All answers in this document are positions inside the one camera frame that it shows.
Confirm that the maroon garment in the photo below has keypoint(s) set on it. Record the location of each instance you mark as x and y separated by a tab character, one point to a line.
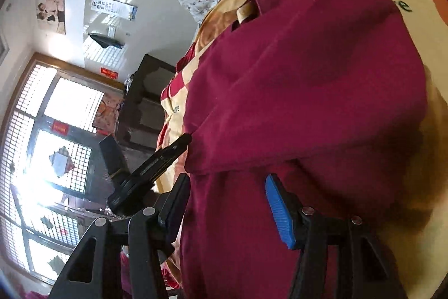
297	92

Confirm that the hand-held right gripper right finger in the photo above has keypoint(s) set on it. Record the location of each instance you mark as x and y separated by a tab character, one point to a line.
280	208

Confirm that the red window sticker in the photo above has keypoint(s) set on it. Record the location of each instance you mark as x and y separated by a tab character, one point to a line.
59	129

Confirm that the white wall socket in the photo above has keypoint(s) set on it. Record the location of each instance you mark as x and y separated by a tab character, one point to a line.
112	31

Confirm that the lattice window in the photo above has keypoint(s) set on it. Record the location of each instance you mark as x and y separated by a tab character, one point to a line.
70	103

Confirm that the red wall label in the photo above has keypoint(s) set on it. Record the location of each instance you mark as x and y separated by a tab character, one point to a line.
109	73

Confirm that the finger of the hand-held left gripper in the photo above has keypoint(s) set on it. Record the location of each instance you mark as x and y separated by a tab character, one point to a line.
168	153

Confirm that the dark hanging cloth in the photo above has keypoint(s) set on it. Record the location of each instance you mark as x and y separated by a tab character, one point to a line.
105	39

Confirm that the wall poster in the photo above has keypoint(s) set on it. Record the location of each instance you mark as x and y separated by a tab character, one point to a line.
50	10

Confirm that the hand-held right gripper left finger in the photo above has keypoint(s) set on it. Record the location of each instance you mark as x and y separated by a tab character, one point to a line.
175	201

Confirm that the eye chart poster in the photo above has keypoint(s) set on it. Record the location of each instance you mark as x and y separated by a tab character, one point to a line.
112	6

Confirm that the orange framed picture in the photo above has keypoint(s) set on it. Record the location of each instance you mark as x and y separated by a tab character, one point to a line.
108	113

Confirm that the dark wooden cabinet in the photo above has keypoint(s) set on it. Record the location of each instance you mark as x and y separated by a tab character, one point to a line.
147	103

